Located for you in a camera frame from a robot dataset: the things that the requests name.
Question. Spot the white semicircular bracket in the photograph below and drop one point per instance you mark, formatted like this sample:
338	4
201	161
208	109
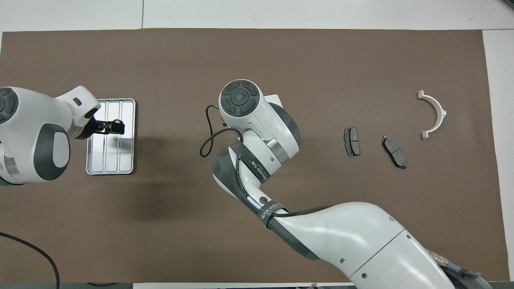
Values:
435	105

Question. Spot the curved dark brake pad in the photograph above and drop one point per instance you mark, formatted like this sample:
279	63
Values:
394	151

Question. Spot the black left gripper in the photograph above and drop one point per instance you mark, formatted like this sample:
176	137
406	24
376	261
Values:
89	129

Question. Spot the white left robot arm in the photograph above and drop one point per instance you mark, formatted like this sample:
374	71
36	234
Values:
28	120

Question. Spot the silver metal tray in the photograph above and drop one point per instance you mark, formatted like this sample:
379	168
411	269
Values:
112	156

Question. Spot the rectangular dark brake pad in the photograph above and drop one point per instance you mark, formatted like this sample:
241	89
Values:
352	141

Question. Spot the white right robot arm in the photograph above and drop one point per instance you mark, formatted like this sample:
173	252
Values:
341	237

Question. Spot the brown table mat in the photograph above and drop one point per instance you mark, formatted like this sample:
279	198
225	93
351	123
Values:
180	241

